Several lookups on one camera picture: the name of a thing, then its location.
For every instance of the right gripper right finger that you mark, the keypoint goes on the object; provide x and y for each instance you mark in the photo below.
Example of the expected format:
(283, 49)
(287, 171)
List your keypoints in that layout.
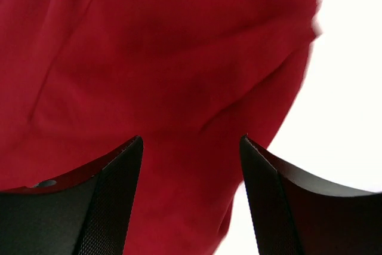
(296, 212)

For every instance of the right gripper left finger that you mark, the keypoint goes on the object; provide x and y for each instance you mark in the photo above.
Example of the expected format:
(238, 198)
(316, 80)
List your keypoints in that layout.
(84, 211)

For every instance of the dark red t-shirt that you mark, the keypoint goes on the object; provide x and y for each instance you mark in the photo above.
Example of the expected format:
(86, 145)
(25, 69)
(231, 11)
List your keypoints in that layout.
(80, 77)

